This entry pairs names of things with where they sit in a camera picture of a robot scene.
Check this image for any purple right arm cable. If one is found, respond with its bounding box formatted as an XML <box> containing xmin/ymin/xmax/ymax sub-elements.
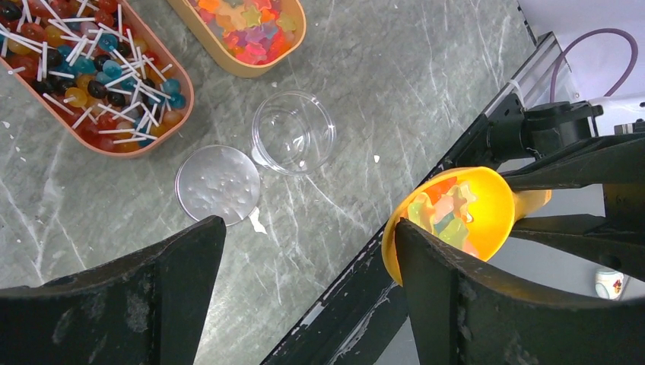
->
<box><xmin>549</xmin><ymin>27</ymin><xmax>640</xmax><ymax>103</ymax></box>

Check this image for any white sticker scrap on table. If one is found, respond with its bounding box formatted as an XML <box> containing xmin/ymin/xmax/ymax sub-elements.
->
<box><xmin>249</xmin><ymin>207</ymin><xmax>268</xmax><ymax>235</ymax></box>

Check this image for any yellow plastic scoop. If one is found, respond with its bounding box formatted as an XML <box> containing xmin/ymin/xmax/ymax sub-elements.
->
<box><xmin>382</xmin><ymin>167</ymin><xmax>552</xmax><ymax>284</ymax></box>

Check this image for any round metal jar lid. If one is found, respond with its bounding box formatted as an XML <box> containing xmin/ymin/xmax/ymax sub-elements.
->
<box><xmin>174</xmin><ymin>144</ymin><xmax>261</xmax><ymax>226</ymax></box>

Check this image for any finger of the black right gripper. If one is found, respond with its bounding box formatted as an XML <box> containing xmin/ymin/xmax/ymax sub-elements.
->
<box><xmin>504</xmin><ymin>133</ymin><xmax>644</xmax><ymax>191</ymax></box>
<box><xmin>510</xmin><ymin>214</ymin><xmax>644</xmax><ymax>281</ymax></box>

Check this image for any aluminium frame rail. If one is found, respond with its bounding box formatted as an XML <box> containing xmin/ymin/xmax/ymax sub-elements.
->
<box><xmin>481</xmin><ymin>32</ymin><xmax>563</xmax><ymax>116</ymax></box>

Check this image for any clear plastic jar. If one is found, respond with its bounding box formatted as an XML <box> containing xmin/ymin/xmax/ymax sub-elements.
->
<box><xmin>251</xmin><ymin>90</ymin><xmax>338</xmax><ymax>176</ymax></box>

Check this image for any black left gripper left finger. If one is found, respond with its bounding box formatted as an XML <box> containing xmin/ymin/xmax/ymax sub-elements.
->
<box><xmin>1</xmin><ymin>216</ymin><xmax>227</xmax><ymax>364</ymax></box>

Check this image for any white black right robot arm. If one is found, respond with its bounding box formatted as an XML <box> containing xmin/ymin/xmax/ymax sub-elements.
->
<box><xmin>487</xmin><ymin>102</ymin><xmax>644</xmax><ymax>280</ymax></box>

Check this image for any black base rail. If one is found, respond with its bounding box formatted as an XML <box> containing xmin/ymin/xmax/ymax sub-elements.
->
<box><xmin>262</xmin><ymin>90</ymin><xmax>522</xmax><ymax>364</ymax></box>

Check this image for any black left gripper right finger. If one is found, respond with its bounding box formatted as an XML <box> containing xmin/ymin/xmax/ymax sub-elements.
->
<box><xmin>395</xmin><ymin>220</ymin><xmax>644</xmax><ymax>364</ymax></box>

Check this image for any yellow oval gummy tray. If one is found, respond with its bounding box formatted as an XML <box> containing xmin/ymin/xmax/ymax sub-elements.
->
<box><xmin>169</xmin><ymin>1</ymin><xmax>307</xmax><ymax>78</ymax></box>

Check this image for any pink oval lollipop tray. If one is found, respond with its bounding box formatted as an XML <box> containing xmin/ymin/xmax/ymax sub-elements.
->
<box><xmin>1</xmin><ymin>1</ymin><xmax>194</xmax><ymax>158</ymax></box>

